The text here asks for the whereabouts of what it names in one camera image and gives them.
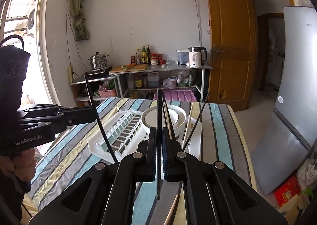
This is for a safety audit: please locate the light wooden chopstick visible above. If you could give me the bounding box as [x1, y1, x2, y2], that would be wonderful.
[164, 194, 179, 225]
[182, 102, 193, 151]
[163, 100, 173, 139]

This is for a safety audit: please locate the black chopstick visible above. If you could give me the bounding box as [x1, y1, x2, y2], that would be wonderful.
[162, 95, 176, 141]
[156, 89, 162, 200]
[182, 92, 210, 151]
[84, 74, 119, 164]

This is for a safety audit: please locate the metal kitchen shelf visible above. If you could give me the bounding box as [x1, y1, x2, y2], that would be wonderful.
[69, 62, 213, 106]

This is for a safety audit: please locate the person left hand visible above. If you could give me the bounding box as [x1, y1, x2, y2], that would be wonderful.
[1, 148, 36, 182]

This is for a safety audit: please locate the white bowl with dark rim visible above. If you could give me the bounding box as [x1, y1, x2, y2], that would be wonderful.
[141, 103, 188, 135]

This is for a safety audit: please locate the pink plastic basket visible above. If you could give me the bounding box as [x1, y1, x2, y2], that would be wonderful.
[98, 88, 116, 98]

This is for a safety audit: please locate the pink lidded storage box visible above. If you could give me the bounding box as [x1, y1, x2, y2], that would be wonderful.
[163, 89, 197, 102]

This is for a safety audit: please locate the black induction cooker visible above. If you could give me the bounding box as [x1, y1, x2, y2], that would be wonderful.
[86, 65, 113, 77]

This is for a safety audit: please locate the stainless steel steamer pot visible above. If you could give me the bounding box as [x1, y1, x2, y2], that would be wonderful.
[88, 52, 108, 70]

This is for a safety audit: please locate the green hanging curtain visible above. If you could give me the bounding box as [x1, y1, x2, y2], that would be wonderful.
[70, 0, 89, 41]

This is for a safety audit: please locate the wooden cutting board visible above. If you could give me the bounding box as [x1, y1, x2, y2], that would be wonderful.
[110, 63, 148, 74]

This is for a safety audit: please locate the white electric kettle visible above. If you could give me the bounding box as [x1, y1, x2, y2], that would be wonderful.
[189, 47, 207, 67]

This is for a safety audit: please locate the translucent storage container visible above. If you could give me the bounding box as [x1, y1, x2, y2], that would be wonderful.
[176, 50, 190, 65]

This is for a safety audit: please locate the green oil bottle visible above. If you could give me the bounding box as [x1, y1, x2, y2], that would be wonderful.
[141, 46, 148, 64]

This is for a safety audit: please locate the red box on floor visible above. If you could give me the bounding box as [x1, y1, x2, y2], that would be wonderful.
[273, 174, 301, 207]

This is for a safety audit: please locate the dark sauce bottle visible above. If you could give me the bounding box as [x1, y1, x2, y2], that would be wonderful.
[146, 46, 151, 65]

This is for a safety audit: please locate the silver refrigerator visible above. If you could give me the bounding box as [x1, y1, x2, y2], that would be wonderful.
[251, 6, 316, 195]

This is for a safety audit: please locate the wooden door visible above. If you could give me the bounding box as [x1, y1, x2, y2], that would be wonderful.
[208, 0, 256, 111]

